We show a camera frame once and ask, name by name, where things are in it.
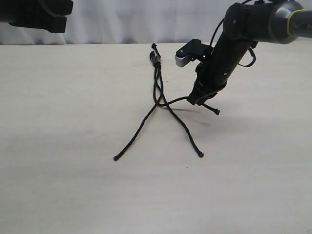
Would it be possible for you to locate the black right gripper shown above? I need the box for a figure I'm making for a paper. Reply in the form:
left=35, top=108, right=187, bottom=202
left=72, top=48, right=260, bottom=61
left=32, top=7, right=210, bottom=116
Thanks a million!
left=187, top=3, right=274, bottom=106

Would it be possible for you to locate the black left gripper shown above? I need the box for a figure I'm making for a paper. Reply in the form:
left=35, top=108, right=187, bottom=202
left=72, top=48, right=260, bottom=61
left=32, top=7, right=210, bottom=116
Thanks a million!
left=0, top=0, right=74, bottom=33

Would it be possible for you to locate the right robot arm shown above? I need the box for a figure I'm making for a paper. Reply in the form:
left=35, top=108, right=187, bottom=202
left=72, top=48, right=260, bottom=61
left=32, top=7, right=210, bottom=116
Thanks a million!
left=188, top=0, right=312, bottom=105

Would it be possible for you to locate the white curtain backdrop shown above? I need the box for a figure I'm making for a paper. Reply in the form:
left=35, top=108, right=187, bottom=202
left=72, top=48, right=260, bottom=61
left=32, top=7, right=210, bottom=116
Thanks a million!
left=0, top=0, right=312, bottom=46

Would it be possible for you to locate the clear tape strip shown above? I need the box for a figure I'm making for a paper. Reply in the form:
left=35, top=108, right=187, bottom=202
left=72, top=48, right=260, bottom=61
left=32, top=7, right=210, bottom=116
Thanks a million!
left=132, top=59, right=176, bottom=67

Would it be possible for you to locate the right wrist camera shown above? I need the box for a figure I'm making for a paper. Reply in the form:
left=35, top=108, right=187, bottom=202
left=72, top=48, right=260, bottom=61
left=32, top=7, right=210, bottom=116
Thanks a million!
left=175, top=39, right=213, bottom=67

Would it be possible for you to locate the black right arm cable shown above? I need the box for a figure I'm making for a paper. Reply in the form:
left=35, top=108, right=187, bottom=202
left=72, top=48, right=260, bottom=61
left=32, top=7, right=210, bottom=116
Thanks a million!
left=209, top=0, right=259, bottom=68

